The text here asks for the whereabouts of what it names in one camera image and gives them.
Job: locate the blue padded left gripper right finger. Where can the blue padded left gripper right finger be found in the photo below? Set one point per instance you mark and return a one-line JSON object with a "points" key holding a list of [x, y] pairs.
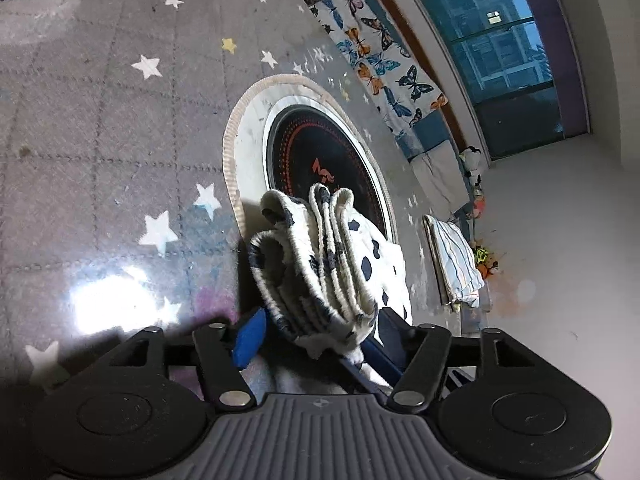
{"points": [[395, 334]]}

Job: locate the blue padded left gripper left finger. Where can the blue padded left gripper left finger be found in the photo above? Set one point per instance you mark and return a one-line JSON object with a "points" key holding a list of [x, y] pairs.
{"points": [[249, 334]]}

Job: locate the white navy polka-dot pants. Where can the white navy polka-dot pants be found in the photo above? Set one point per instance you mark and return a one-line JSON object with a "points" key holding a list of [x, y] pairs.
{"points": [[325, 271]]}

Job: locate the folded striped blue blanket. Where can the folded striped blue blanket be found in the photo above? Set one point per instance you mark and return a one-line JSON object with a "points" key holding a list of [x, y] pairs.
{"points": [[457, 275]]}

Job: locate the colourful toy pile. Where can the colourful toy pile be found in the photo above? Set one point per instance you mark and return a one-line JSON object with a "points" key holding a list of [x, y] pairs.
{"points": [[485, 260]]}

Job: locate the grey cushion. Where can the grey cushion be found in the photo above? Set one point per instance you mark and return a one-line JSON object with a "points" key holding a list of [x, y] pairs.
{"points": [[441, 179]]}

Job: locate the plush toy black white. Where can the plush toy black white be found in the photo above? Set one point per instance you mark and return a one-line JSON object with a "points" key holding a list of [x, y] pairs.
{"points": [[472, 161]]}

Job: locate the grey star-patterned table cover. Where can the grey star-patterned table cover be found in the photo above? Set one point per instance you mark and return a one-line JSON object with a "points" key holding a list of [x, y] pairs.
{"points": [[114, 210]]}

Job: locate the butterfly print pillow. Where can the butterfly print pillow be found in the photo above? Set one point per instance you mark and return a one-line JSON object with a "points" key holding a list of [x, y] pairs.
{"points": [[392, 79]]}

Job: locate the dark blue window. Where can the dark blue window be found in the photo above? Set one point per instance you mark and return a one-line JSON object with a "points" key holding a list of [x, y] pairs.
{"points": [[500, 56]]}

